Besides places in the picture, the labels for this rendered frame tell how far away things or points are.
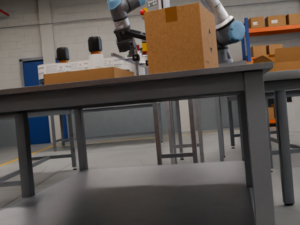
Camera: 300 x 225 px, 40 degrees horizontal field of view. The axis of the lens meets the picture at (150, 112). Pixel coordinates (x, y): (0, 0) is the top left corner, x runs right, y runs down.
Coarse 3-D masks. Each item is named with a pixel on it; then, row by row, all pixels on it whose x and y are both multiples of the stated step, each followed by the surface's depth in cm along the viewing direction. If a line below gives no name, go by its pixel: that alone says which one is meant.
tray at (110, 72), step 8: (64, 72) 143; (72, 72) 143; (80, 72) 142; (88, 72) 142; (96, 72) 141; (104, 72) 140; (112, 72) 140; (120, 72) 148; (128, 72) 160; (48, 80) 145; (56, 80) 144; (64, 80) 143; (72, 80) 143; (80, 80) 142
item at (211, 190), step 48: (0, 96) 150; (48, 96) 146; (96, 96) 142; (144, 96) 139; (240, 96) 229; (48, 192) 265; (96, 192) 251; (144, 192) 239; (192, 192) 228; (240, 192) 218
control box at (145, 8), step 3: (168, 0) 259; (168, 3) 259; (141, 6) 265; (144, 6) 263; (147, 6) 261; (153, 6) 257; (156, 6) 255; (168, 6) 259; (144, 9) 263; (147, 9) 261; (150, 9) 259; (153, 9) 257; (156, 9) 255
